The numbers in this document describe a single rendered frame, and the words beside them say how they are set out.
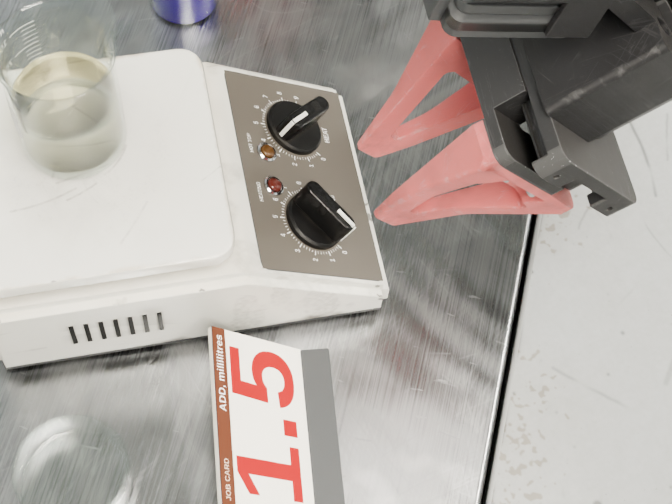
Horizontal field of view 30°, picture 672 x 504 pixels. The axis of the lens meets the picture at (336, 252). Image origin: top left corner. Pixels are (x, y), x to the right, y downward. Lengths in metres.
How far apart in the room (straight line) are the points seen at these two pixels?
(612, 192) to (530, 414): 0.18
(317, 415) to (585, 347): 0.15
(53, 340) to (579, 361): 0.27
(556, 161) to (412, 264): 0.22
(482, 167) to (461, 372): 0.19
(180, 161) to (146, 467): 0.15
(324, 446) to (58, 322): 0.14
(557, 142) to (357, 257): 0.19
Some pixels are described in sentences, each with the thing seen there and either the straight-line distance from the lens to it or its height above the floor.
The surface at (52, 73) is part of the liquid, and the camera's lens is 0.59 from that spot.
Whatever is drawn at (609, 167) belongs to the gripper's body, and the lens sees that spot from 0.51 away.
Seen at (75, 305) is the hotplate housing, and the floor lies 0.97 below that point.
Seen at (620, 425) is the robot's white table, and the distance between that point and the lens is 0.66.
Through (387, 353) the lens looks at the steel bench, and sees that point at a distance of 0.65.
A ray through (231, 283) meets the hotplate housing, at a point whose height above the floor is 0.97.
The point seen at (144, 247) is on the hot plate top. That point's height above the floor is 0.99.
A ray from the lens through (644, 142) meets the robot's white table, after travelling 0.75.
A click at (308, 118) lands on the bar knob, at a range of 0.64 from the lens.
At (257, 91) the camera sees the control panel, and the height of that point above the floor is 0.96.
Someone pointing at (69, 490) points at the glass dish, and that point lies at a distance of 0.63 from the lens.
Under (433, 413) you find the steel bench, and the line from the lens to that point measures 0.65.
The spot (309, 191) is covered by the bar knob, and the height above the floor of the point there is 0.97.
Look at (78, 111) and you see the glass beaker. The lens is 0.55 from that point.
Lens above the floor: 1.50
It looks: 63 degrees down
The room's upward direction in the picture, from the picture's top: 7 degrees clockwise
